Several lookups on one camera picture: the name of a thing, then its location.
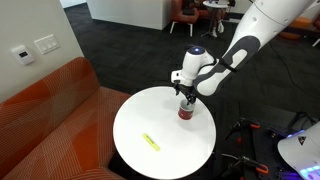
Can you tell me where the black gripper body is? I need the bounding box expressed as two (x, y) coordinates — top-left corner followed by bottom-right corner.
(174, 84), (196, 99)

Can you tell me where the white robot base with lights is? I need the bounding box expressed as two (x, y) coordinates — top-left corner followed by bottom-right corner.
(277, 122), (320, 180)

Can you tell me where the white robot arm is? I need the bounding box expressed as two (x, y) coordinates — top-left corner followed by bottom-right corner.
(171, 0), (319, 104)

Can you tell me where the white round side table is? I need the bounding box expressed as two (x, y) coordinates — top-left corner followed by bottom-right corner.
(113, 86), (216, 180)

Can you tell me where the yellow highlighter marker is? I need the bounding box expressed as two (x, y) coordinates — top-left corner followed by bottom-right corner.
(142, 133), (160, 151)

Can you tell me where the orange chair in background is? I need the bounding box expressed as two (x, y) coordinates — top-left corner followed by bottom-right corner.
(170, 0), (199, 36)

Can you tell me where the white counter block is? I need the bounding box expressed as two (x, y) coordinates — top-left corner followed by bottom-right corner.
(86, 0), (171, 30)

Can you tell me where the orange corner sofa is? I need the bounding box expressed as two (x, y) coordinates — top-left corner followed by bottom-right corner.
(0, 57), (129, 180)

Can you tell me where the white light switch plate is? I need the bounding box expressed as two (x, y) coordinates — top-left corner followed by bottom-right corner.
(34, 34), (60, 55)

